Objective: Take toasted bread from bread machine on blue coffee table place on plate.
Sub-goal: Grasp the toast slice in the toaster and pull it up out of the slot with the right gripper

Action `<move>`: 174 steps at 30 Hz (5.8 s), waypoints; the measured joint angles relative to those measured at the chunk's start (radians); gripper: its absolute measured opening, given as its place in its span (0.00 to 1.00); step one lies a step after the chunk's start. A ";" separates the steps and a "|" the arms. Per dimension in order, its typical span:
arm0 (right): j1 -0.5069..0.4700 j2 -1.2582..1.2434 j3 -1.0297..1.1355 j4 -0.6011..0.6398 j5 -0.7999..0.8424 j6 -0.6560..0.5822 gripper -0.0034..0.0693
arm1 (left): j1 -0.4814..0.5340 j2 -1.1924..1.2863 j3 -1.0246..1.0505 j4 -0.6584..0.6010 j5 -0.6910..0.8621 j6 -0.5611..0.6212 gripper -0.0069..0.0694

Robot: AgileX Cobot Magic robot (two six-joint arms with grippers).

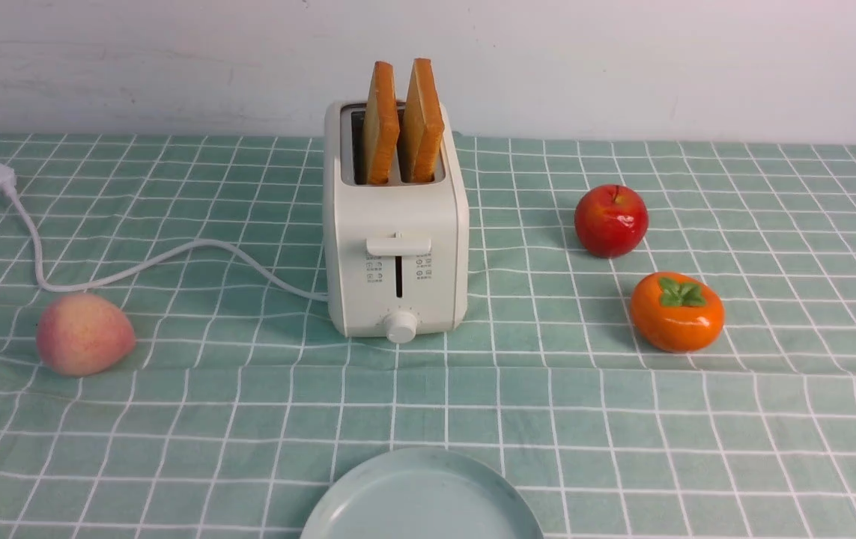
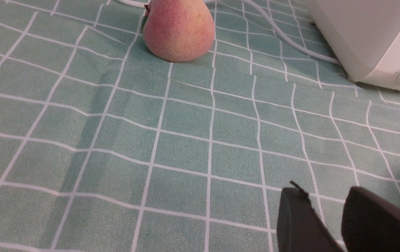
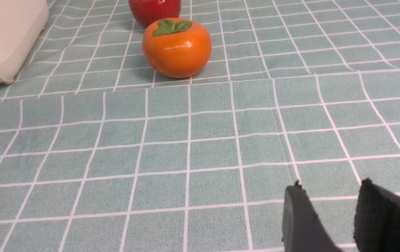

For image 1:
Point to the toast slice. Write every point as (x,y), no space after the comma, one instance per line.
(380,129)
(422,125)

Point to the pink peach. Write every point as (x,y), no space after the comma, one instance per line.
(83,334)

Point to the red apple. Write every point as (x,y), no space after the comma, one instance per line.
(611,220)

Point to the pale green plate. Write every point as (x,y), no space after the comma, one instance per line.
(422,493)

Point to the white two-slot toaster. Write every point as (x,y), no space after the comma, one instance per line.
(397,255)

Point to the green checked tablecloth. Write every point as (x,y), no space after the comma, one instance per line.
(241,402)

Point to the orange persimmon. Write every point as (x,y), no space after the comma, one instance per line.
(676,313)

